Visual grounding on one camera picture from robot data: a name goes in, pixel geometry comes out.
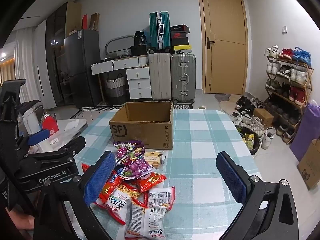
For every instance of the yellow and black shoebox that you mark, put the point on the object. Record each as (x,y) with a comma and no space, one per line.
(182,48)

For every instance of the red paper bag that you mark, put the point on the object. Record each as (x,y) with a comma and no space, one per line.
(85,22)

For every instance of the red gift box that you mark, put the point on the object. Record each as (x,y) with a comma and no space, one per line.
(50,126)

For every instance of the small white snack packet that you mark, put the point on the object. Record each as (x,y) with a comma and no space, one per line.
(160,196)

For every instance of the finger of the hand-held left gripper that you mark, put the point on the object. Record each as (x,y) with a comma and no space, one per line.
(72,146)
(38,136)

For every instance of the plain black shoebox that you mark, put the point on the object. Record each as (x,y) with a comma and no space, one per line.
(179,41)

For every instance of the person's left forearm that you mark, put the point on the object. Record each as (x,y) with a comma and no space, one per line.
(22,220)

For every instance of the teal suitcase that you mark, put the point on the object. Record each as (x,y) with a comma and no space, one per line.
(160,31)

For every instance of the dark glass wardrobe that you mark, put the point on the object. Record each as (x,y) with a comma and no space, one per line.
(56,55)

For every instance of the grey door mat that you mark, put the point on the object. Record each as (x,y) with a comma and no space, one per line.
(222,97)

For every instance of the black shoebox with red stripe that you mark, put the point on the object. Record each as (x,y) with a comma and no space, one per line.
(178,28)

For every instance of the red noodle snack packet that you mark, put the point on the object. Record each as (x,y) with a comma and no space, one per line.
(117,197)

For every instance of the brown paper bag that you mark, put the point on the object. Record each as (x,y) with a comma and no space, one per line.
(94,22)

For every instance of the blue snack packet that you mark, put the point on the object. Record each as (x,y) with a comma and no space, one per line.
(118,173)

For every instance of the pile of dark and white shoes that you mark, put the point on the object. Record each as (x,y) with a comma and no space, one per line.
(246,112)

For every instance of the oval beige mat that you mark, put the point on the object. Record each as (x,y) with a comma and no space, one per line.
(228,105)

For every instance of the beige slipper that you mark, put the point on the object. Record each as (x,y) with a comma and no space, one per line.
(202,107)

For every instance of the small brown cardboard box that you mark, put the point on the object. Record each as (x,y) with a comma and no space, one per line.
(263,117)

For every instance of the shoe rack with shoes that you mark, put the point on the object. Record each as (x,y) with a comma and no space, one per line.
(290,75)

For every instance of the white high-top sneaker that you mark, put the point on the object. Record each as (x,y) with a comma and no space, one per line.
(268,137)

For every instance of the white drawer cabinet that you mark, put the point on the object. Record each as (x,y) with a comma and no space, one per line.
(138,82)

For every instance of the white curtain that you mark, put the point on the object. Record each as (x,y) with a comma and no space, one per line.
(23,62)

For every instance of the yellow snack packet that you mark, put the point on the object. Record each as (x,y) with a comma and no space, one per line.
(248,140)

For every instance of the silver suitcase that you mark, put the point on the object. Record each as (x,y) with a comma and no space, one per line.
(183,77)

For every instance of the grey refrigerator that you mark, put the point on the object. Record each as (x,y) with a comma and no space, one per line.
(82,67)

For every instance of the white tissue paper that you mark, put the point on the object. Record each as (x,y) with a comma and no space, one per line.
(72,125)

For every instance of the white desk with drawers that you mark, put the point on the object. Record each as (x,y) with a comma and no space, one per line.
(115,63)

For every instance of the white barcode snack packet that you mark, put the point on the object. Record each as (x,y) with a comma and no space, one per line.
(146,221)

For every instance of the cream suitcase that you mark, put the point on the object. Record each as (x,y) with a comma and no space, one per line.
(160,76)

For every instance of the wooden door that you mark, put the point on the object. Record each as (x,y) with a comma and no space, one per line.
(225,42)

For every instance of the small crumpled white paper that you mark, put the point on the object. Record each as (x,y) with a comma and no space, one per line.
(54,140)

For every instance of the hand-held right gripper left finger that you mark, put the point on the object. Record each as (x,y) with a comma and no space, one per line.
(100,177)

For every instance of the oval metal frame mirror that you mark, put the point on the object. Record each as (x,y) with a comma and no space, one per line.
(117,42)

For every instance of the purple cartoon snack packet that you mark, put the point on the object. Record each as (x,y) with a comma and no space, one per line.
(127,148)

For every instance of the purple gift bag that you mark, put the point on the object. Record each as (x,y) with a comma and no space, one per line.
(306,132)

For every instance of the beige cake packet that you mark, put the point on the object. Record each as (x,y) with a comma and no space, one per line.
(155,158)

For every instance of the purple grape gummy packet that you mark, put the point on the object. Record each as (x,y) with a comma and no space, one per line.
(137,166)

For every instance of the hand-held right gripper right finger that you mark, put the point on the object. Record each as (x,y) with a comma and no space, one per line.
(232,177)

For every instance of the large black bag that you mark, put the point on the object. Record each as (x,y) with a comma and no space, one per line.
(138,50)

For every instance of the red cookie packet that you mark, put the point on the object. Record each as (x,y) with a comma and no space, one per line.
(151,181)

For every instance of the small red snack packet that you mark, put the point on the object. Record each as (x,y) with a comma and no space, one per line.
(86,170)

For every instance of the black trash bin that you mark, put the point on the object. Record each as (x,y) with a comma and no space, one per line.
(252,150)

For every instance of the black padded chair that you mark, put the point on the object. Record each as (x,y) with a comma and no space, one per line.
(28,105)

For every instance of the wooden shoe rack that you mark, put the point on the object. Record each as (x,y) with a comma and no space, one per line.
(308,80)

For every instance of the white wardrobe door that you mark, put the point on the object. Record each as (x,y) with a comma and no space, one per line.
(43,62)

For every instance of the woven laundry basket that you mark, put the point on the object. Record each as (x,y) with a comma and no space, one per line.
(115,90)

